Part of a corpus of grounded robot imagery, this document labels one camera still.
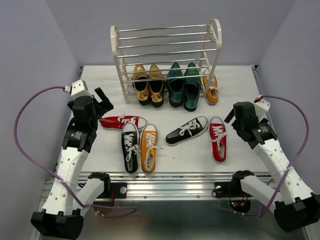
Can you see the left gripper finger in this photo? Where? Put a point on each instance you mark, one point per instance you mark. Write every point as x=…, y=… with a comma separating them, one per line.
x=100, y=94
x=106, y=106

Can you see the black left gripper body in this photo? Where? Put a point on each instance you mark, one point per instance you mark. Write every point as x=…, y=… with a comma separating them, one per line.
x=97, y=115

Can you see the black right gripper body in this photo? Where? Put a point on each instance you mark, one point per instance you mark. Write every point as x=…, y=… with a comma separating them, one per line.
x=237, y=127

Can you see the red sneaker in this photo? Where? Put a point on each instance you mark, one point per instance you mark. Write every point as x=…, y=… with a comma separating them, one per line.
x=218, y=139
x=118, y=122

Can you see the black sneaker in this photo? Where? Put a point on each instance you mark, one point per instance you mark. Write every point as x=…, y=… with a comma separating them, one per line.
x=192, y=129
x=130, y=147

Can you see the orange sneaker front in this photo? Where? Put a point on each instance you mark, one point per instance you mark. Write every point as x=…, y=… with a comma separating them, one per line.
x=148, y=147

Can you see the orange sneaker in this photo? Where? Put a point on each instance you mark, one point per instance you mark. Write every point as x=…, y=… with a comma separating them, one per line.
x=212, y=95
x=148, y=147

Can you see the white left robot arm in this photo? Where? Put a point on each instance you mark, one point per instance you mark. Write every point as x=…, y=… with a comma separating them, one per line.
x=62, y=215

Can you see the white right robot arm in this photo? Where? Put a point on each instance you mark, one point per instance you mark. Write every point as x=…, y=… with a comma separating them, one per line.
x=294, y=204

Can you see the orange sneaker by shelf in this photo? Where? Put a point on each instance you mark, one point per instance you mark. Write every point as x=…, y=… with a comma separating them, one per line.
x=212, y=95

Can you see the cream metal shoe shelf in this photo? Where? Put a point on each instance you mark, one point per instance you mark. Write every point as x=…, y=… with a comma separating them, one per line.
x=163, y=46

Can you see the gold loafer left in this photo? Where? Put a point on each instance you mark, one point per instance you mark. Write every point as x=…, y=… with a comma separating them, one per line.
x=140, y=85

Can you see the gold loafer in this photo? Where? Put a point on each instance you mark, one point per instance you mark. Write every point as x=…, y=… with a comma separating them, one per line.
x=140, y=85
x=156, y=86

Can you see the green loafer right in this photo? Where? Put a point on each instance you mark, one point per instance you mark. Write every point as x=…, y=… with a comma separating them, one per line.
x=192, y=87

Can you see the green loafer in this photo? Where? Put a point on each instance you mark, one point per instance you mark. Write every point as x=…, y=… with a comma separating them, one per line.
x=175, y=85
x=192, y=87

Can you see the gold loafer right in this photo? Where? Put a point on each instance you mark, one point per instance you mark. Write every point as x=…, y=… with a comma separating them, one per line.
x=156, y=86

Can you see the green loafer left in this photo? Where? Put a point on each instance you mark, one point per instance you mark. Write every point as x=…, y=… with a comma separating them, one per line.
x=175, y=85

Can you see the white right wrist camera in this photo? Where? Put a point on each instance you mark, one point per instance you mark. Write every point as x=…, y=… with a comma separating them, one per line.
x=261, y=107

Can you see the aluminium mounting rail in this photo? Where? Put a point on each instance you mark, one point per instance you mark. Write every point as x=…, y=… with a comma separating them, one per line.
x=170, y=186

